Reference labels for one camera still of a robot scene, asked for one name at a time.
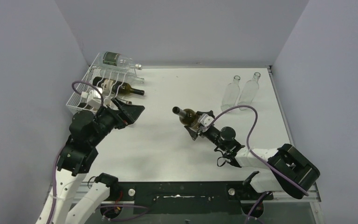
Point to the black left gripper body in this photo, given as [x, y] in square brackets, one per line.
[120, 113]

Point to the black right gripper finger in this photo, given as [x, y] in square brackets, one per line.
[208, 113]
[194, 131]

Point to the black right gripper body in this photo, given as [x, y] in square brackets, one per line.
[199, 126]

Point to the brown bottle with tan label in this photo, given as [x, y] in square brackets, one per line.
[187, 117]

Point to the clear square glass bottle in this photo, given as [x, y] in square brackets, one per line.
[250, 90]

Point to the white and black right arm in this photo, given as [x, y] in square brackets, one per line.
[287, 169]

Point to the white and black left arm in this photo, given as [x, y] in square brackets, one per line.
[74, 161]

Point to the clear bottle with brown cap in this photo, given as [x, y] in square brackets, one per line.
[109, 101]

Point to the dark green wine bottle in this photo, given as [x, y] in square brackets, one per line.
[116, 87]

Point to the clear bottle in rack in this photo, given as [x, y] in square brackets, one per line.
[118, 74]

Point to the clear bottle with dark label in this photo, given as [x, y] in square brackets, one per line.
[118, 60]

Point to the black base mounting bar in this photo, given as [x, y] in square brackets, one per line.
[173, 198]

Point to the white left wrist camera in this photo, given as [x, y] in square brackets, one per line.
[92, 99]

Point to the white wire wine rack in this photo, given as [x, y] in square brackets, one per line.
[75, 102]

